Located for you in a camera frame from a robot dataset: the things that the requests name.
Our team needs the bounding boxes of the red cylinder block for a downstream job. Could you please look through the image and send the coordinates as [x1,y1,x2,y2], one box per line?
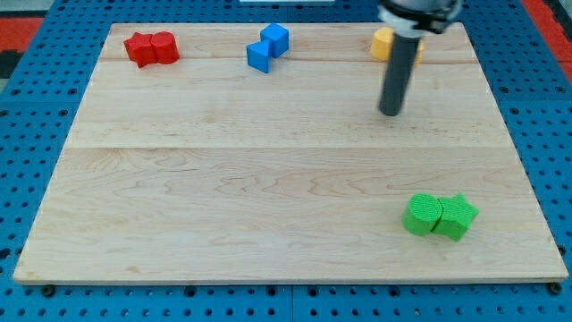
[150,31,180,64]

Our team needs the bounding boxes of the green star block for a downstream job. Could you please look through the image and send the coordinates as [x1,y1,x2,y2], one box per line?
[433,193,479,242]

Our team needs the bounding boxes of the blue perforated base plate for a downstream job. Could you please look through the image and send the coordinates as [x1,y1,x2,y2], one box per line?
[1,1,571,321]

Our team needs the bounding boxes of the green cylinder block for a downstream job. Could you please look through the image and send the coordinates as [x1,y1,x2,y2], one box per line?
[402,193,442,236]

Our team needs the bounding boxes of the light wooden board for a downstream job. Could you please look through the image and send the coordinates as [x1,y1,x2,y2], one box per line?
[13,23,568,285]

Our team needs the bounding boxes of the red star block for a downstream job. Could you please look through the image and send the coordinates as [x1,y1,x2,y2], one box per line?
[123,32,157,68]

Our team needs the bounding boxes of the blue angular block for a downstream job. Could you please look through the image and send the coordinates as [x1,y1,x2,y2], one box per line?
[246,40,271,73]

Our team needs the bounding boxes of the blue cube block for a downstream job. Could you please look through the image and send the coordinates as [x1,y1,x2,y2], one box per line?
[260,23,290,58]

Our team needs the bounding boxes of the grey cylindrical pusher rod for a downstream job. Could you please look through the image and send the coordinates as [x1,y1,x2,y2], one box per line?
[378,34,421,116]

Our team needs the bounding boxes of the yellow heart block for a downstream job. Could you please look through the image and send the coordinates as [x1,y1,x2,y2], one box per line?
[370,27,425,67]

